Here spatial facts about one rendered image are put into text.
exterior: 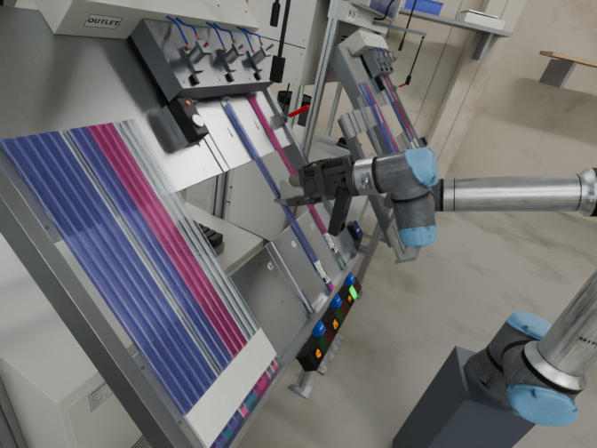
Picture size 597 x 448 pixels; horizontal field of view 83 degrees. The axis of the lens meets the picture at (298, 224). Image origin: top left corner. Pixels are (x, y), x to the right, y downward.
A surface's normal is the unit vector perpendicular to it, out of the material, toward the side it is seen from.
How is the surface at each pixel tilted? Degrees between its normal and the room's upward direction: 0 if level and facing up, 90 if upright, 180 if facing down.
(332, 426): 0
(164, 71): 90
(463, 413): 90
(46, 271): 90
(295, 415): 0
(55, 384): 0
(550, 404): 98
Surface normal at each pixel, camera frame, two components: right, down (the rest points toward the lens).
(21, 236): -0.44, 0.38
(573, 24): -0.25, 0.46
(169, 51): 0.76, -0.33
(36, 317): 0.21, -0.84
